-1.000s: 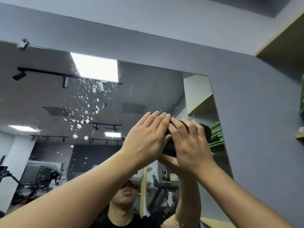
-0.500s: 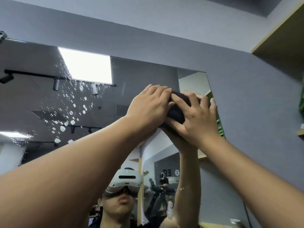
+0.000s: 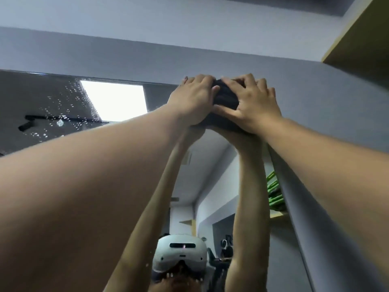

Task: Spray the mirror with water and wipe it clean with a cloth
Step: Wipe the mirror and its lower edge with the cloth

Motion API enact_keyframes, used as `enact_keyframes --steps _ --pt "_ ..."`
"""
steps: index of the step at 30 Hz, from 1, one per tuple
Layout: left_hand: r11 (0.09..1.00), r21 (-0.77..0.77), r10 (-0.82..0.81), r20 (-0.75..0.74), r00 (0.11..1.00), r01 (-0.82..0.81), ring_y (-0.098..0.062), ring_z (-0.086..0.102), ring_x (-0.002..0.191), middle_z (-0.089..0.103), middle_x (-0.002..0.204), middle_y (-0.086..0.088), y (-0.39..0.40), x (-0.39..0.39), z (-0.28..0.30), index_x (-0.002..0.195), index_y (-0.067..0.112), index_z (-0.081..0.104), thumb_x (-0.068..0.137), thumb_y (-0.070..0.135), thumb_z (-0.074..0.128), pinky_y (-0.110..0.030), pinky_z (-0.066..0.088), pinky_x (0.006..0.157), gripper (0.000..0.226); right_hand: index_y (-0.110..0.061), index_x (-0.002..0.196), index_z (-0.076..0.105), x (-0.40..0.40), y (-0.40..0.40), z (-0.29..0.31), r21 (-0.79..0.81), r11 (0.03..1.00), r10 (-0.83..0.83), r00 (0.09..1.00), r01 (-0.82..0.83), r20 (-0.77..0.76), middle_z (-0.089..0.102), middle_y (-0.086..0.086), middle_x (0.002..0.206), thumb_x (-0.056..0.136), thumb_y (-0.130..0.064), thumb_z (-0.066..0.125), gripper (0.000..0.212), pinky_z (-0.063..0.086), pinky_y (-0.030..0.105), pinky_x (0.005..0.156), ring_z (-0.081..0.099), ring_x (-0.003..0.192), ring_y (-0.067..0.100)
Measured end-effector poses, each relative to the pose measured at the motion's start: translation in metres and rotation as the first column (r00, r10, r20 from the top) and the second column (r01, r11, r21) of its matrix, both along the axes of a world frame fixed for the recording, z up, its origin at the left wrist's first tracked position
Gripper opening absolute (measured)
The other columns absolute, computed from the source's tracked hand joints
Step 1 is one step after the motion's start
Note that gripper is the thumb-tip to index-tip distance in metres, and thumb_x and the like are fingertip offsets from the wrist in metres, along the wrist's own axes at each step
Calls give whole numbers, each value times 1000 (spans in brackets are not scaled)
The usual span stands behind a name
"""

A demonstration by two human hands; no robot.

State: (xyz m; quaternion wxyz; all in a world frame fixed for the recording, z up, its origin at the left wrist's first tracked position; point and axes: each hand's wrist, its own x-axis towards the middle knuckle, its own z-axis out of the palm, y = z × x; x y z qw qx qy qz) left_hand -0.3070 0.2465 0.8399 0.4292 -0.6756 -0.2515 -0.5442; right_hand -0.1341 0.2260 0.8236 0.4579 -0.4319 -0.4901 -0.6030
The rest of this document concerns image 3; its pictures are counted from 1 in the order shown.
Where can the person's right hand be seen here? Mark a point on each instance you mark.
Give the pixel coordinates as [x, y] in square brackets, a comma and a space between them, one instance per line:
[258, 109]

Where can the person's left hand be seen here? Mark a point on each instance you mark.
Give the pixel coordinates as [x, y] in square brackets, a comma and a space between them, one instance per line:
[191, 100]

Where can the person's left thumb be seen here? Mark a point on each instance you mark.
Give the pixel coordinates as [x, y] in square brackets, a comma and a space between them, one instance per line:
[215, 91]

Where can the person's right little finger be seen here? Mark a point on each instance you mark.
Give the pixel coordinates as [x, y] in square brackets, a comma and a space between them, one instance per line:
[272, 93]

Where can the person's right thumb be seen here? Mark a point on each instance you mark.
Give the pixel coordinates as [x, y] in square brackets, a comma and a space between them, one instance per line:
[225, 110]

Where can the person's right middle finger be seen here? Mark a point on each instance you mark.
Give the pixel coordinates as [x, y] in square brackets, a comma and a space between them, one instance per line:
[247, 80]

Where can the dark cleaning cloth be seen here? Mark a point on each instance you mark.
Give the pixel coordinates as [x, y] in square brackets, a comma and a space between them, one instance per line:
[225, 95]

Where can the person's right forearm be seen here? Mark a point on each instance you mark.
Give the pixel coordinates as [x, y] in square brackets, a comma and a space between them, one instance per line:
[334, 173]

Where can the person's left forearm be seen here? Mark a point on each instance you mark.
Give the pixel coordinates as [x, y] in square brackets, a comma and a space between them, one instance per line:
[76, 185]

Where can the green plant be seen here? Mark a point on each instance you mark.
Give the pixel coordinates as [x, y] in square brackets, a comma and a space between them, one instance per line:
[273, 191]

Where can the white head-worn headset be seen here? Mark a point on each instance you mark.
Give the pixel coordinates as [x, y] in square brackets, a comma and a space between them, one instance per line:
[179, 250]

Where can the wooden wall shelf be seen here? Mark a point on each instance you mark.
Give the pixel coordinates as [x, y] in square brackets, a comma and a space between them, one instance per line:
[364, 42]

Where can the large wall mirror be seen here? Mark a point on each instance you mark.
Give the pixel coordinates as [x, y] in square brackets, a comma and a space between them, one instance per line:
[45, 97]

